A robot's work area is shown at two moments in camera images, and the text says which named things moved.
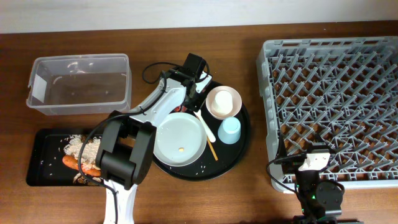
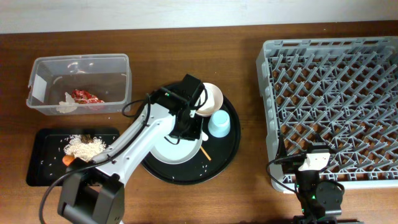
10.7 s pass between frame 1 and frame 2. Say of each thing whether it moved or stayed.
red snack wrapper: moved
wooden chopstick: moved
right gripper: moved
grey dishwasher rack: stayed
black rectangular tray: stayed
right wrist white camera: stayed
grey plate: stayed
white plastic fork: moved
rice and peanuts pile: stayed
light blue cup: moved
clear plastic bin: stayed
